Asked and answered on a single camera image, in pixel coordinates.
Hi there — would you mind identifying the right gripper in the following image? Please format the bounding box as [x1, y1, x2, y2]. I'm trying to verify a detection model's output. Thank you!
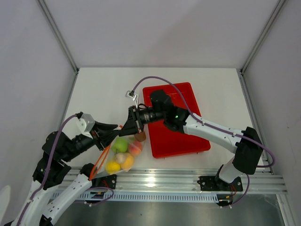
[119, 105, 166, 137]

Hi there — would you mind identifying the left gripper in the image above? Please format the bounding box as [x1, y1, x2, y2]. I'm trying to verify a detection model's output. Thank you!
[63, 120, 122, 161]

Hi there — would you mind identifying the brown kiwi fruit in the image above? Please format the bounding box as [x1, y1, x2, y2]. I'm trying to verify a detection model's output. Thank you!
[134, 131, 146, 142]

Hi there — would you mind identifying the green apple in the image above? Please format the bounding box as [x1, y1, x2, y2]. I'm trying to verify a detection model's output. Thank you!
[111, 137, 128, 153]

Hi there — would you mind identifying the pink peach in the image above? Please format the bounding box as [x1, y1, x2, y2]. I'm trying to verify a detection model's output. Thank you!
[128, 141, 143, 157]

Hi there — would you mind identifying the clear zip top bag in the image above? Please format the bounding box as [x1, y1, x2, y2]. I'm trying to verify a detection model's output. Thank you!
[89, 132, 146, 180]

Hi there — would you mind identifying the beige garlic bulb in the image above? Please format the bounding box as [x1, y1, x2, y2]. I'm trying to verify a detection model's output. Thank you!
[114, 153, 127, 164]

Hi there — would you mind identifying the yellow bumpy gourd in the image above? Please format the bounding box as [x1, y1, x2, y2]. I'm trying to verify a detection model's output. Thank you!
[105, 161, 121, 175]

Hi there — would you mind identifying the orange fruit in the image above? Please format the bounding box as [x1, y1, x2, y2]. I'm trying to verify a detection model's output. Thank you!
[120, 153, 135, 171]

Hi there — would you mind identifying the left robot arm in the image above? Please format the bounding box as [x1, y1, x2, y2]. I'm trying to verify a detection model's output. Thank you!
[7, 119, 119, 226]

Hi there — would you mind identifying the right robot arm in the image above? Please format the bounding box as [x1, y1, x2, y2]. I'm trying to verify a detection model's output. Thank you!
[119, 90, 263, 190]

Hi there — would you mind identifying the red plastic tray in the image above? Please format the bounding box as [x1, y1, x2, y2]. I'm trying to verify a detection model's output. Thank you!
[143, 82, 211, 159]

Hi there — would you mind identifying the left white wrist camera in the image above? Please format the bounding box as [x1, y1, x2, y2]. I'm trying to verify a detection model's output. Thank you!
[76, 112, 95, 138]

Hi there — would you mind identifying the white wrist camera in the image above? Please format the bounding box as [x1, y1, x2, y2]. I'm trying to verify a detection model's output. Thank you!
[125, 90, 139, 108]
[76, 112, 95, 138]

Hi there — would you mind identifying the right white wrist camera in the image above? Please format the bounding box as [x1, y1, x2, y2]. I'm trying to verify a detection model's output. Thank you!
[125, 90, 139, 108]

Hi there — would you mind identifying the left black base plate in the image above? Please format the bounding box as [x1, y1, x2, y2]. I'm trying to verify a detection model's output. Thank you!
[101, 174, 117, 189]

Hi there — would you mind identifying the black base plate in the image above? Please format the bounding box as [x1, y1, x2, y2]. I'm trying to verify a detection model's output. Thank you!
[197, 176, 243, 192]
[101, 174, 117, 189]

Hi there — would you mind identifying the aluminium mounting rail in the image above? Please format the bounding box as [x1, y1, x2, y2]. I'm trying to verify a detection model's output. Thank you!
[32, 168, 288, 195]

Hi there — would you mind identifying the slotted cable duct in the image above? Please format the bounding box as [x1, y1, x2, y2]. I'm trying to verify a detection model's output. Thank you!
[41, 191, 219, 203]

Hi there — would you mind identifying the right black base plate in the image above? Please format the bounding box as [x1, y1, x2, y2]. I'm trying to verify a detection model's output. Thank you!
[197, 176, 243, 192]

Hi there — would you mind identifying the right aluminium frame post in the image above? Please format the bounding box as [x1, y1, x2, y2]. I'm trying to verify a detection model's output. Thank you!
[239, 0, 289, 73]

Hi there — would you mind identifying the aluminium frame post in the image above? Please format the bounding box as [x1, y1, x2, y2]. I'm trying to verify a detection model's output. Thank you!
[36, 0, 79, 73]
[239, 0, 289, 73]

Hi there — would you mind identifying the left aluminium frame post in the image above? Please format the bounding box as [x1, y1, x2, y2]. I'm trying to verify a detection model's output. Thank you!
[36, 0, 79, 73]

